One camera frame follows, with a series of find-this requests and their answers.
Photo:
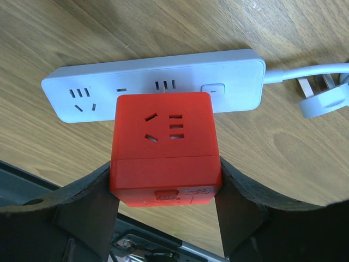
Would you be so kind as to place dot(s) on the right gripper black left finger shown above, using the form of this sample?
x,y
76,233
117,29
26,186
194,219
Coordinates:
x,y
40,222

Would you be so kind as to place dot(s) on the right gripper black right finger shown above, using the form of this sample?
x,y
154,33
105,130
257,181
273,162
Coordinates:
x,y
259,224

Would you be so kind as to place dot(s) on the red cube socket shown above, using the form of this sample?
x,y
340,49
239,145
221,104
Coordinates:
x,y
165,150

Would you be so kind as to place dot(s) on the blue power strip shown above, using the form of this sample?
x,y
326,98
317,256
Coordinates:
x,y
88,93

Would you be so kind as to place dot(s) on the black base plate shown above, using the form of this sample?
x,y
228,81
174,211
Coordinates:
x,y
135,241

